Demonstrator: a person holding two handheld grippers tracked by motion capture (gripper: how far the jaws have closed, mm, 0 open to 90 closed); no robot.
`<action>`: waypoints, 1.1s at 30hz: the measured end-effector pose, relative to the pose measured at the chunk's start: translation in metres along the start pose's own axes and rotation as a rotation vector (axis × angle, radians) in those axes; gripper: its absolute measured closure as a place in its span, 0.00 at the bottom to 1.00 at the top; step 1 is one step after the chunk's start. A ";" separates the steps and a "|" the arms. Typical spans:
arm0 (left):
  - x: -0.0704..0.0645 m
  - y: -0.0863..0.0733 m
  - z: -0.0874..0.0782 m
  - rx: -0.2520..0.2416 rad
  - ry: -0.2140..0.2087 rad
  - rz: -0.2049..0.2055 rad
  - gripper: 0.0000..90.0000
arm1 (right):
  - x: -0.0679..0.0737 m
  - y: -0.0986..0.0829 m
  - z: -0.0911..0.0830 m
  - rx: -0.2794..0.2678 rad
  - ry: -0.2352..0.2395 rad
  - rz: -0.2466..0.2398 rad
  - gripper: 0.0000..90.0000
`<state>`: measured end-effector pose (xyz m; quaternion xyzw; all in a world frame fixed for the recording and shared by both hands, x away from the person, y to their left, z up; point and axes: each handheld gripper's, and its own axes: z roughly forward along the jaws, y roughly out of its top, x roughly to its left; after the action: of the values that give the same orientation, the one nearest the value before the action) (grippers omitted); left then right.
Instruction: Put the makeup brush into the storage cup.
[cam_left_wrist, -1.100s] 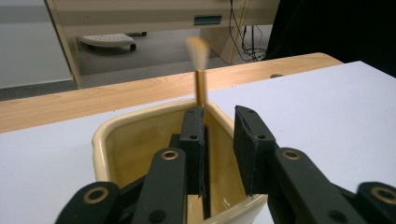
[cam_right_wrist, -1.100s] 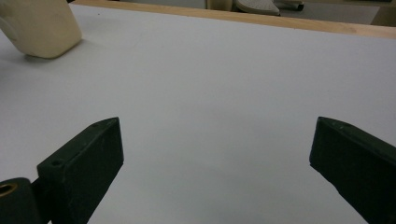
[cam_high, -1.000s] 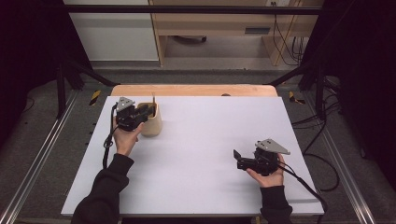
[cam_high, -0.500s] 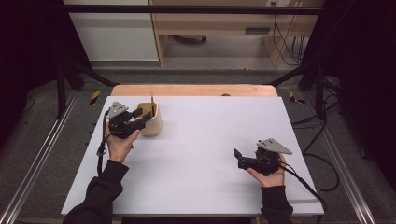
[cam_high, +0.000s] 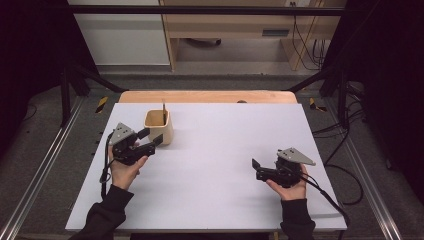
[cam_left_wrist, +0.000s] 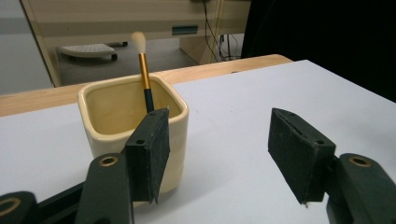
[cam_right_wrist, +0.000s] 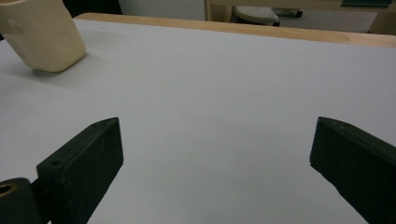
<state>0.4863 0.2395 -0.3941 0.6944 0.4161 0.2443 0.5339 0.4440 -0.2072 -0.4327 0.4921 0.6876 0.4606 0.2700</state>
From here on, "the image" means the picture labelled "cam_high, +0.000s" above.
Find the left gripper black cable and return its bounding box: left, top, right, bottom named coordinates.
left=99, top=131, right=117, bottom=201

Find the black metal stand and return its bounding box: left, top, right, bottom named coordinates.
left=285, top=65, right=352, bottom=130
left=59, top=62, right=128, bottom=128

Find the white board sheet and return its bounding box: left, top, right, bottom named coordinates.
left=64, top=102, right=348, bottom=233

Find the cream square ceramic cup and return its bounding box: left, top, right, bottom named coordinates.
left=143, top=109, right=175, bottom=146

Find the yellow hanging cable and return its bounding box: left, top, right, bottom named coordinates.
left=298, top=14, right=318, bottom=64

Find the black hanging cable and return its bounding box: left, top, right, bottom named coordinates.
left=291, top=1, right=326, bottom=71

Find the beige office desk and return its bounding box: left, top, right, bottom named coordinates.
left=159, top=0, right=348, bottom=72

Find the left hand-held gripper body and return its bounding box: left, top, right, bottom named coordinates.
left=108, top=122, right=157, bottom=167

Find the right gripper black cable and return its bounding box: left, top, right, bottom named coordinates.
left=299, top=173, right=351, bottom=240

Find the aluminium floor rail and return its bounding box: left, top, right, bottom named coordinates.
left=324, top=98, right=405, bottom=240
left=0, top=96, right=86, bottom=240

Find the person's left hand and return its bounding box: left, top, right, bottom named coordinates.
left=108, top=141, right=149, bottom=192

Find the white cabinet panel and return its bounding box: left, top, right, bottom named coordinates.
left=68, top=0, right=171, bottom=66

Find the dark curtain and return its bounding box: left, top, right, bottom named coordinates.
left=319, top=0, right=424, bottom=204
left=0, top=0, right=99, bottom=158

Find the yellow black tape strip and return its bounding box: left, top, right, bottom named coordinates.
left=308, top=97, right=328, bottom=113
left=95, top=96, right=110, bottom=114

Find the person's right hand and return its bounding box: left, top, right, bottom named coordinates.
left=265, top=163, right=309, bottom=202

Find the light wooden table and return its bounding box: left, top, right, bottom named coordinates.
left=118, top=89, right=298, bottom=104

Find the black floor cable loop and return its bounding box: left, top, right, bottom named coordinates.
left=323, top=128, right=365, bottom=206

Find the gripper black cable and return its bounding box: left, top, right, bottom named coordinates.
left=299, top=173, right=351, bottom=240
left=99, top=131, right=117, bottom=201

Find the black horizontal frame bar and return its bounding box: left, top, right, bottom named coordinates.
left=68, top=5, right=346, bottom=17

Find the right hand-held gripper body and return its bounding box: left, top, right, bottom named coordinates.
left=259, top=147, right=317, bottom=189

